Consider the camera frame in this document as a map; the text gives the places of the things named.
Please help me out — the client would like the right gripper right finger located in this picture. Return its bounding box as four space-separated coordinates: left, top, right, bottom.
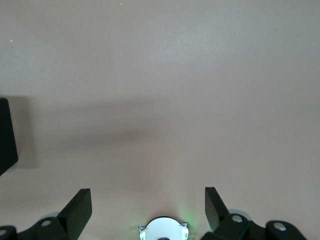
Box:
201 186 266 240

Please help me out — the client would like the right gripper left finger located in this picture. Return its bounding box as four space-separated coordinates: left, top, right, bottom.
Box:
17 188 93 240

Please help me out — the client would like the black plastic box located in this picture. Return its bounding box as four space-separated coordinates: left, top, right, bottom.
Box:
0 97 19 178

